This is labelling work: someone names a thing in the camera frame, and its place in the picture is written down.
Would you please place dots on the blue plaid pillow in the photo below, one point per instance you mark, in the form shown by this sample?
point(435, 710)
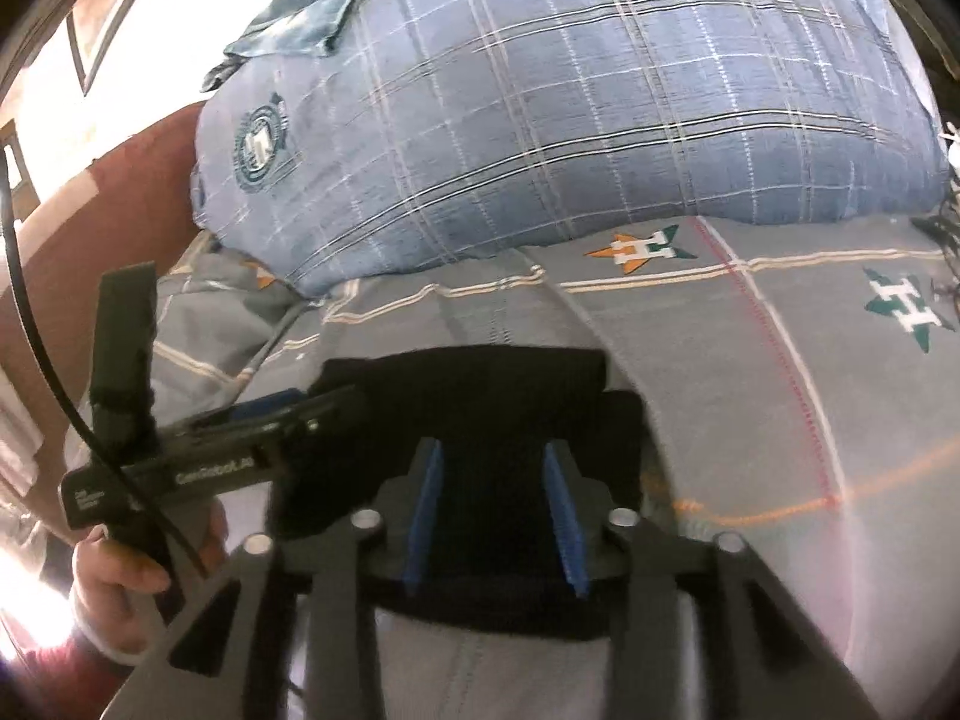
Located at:
point(562, 90)

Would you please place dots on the brown headboard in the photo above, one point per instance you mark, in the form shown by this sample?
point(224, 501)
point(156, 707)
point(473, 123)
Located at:
point(75, 240)

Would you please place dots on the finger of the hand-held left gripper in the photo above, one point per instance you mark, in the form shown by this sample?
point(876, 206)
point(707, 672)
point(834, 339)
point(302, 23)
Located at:
point(262, 409)

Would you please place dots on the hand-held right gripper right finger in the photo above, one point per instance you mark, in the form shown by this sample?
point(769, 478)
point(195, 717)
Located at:
point(566, 525)

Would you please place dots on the person's left hand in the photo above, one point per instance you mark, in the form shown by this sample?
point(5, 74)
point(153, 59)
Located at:
point(105, 577)

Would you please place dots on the person's left forearm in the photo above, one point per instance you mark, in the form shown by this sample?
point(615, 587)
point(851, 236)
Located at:
point(52, 675)

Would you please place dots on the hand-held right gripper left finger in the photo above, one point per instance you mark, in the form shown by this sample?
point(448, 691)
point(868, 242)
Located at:
point(424, 517)

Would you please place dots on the framed wall picture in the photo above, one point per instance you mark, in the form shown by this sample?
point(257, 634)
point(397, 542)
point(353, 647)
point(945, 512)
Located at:
point(97, 30)

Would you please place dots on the black pants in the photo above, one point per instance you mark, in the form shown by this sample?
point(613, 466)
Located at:
point(487, 405)

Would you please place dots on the grey patterned bed sheet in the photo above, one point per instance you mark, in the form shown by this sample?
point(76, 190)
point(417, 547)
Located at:
point(750, 405)

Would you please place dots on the blue denim garment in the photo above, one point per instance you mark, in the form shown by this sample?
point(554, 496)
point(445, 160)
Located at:
point(300, 15)

